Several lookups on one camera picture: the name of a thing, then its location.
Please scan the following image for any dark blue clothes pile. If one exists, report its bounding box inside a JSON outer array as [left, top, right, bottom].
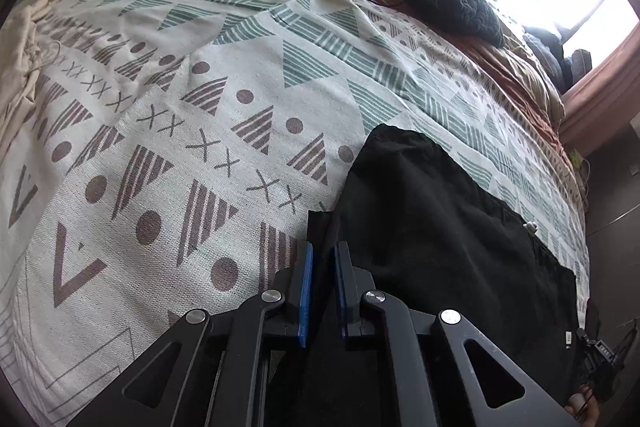
[[525, 32, 567, 82]]

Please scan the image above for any person's right hand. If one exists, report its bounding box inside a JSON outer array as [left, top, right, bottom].
[[565, 394, 609, 426]]

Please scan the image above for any orange and beige quilt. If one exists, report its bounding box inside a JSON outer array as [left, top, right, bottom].
[[260, 0, 567, 142]]

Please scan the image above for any black button-up jacket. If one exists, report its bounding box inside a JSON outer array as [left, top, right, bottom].
[[267, 123, 601, 427]]

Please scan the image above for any geometric patterned blanket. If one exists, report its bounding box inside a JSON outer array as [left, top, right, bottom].
[[0, 0, 592, 418]]

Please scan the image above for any cream fringed cloth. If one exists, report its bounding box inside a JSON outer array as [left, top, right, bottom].
[[0, 0, 61, 158]]

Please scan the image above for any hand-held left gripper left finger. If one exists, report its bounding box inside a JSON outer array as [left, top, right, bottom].
[[67, 241, 316, 427]]

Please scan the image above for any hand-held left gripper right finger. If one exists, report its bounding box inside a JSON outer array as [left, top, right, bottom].
[[333, 241, 581, 427]]

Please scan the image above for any pink curtain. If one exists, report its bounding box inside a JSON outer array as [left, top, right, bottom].
[[557, 27, 640, 152]]

